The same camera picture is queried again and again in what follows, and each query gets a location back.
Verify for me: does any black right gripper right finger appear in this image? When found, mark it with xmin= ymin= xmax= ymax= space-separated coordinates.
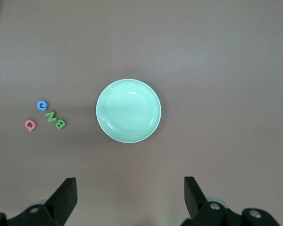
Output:
xmin=181 ymin=176 xmax=283 ymax=226

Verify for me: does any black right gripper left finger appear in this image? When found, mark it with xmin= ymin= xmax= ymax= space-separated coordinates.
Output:
xmin=0 ymin=178 xmax=78 ymax=226

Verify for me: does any green foam letter B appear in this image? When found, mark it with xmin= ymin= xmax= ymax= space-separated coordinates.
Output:
xmin=55 ymin=119 xmax=67 ymax=130

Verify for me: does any pinkish red foam letter Q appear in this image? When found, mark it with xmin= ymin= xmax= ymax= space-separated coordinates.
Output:
xmin=25 ymin=119 xmax=37 ymax=132

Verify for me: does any green foam letter N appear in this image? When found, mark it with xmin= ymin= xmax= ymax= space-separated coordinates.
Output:
xmin=44 ymin=111 xmax=58 ymax=123

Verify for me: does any blue foam letter C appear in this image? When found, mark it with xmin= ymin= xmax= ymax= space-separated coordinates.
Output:
xmin=36 ymin=100 xmax=49 ymax=111

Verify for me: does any light green plate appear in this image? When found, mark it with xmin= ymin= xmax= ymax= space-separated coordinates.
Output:
xmin=95 ymin=79 xmax=162 ymax=144

